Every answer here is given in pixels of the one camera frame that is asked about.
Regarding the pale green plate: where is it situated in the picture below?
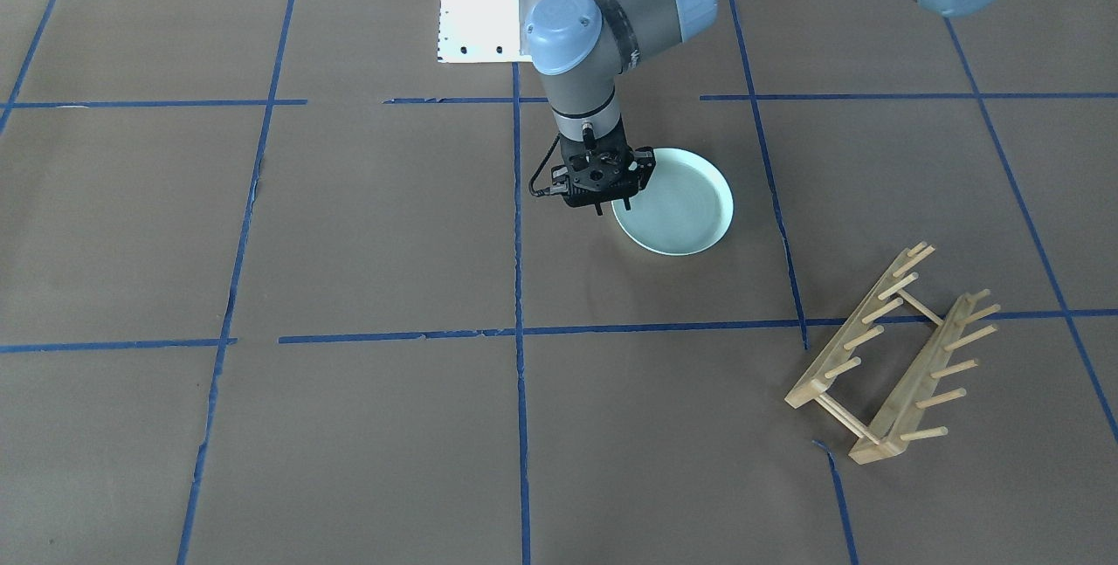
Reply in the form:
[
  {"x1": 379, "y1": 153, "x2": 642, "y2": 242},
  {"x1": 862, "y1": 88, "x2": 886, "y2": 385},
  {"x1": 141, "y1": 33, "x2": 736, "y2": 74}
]
[{"x1": 612, "y1": 148, "x2": 735, "y2": 256}]

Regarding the wooden plate rack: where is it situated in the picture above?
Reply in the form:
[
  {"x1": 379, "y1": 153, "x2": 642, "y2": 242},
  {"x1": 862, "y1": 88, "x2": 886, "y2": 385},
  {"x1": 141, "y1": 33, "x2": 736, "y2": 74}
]
[{"x1": 785, "y1": 242, "x2": 1001, "y2": 465}]

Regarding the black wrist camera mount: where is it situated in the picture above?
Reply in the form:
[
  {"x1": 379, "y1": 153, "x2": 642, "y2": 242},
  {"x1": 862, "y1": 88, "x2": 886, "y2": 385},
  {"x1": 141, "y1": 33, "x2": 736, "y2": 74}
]
[{"x1": 544, "y1": 138, "x2": 656, "y2": 208}]

